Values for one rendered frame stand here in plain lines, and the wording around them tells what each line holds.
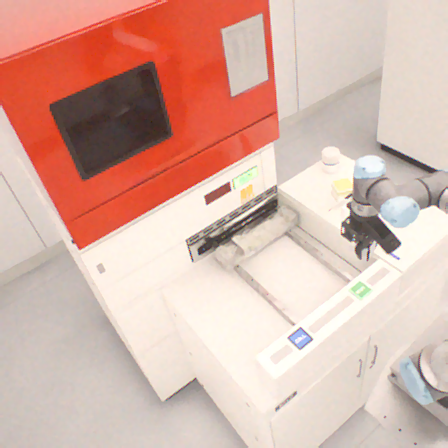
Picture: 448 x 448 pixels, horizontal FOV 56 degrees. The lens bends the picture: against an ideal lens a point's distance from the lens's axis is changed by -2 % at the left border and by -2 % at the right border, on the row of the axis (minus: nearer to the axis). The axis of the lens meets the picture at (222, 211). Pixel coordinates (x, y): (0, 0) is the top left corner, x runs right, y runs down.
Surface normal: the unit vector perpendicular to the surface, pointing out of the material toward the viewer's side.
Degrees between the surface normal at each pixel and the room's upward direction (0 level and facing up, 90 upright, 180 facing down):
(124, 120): 90
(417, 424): 0
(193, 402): 0
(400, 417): 0
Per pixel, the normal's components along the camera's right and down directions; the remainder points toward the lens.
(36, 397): -0.15, -0.73
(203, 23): 0.58, 0.48
